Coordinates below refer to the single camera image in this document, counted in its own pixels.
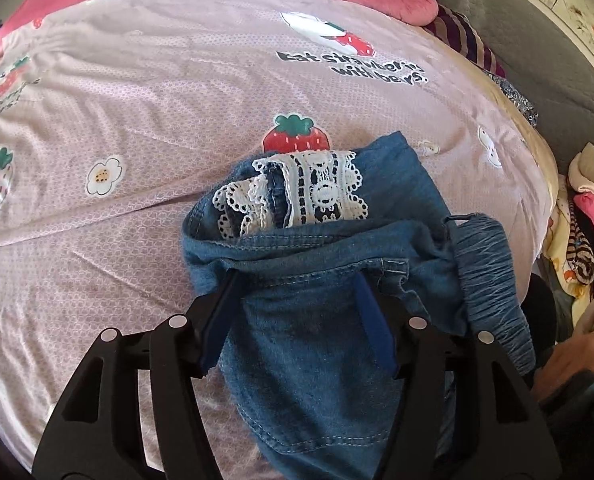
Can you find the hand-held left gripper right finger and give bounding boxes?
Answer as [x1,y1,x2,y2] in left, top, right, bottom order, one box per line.
[352,272,562,480]

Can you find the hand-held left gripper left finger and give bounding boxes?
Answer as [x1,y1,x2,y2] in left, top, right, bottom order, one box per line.
[32,269,250,480]

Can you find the blue denim pants lace trim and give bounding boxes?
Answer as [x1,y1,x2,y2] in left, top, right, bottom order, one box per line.
[182,131,538,480]

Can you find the person's right hand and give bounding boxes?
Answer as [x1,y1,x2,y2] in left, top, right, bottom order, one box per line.
[532,330,594,406]

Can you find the black round stool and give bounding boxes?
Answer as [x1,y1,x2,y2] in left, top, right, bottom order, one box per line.
[519,274,558,361]

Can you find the pile of mixed clothes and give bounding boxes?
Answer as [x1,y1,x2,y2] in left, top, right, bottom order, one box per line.
[542,142,594,333]

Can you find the pink strawberry print bed sheet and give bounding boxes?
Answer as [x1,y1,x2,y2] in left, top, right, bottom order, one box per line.
[0,0,560,480]

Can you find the dark floral cloth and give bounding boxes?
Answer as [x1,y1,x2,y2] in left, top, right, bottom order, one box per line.
[487,72,540,128]

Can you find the maroon striped cloth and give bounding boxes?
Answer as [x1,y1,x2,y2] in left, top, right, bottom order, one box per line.
[422,4,508,78]

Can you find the grey quilted headboard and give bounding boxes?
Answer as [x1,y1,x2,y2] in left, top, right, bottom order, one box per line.
[402,0,594,171]

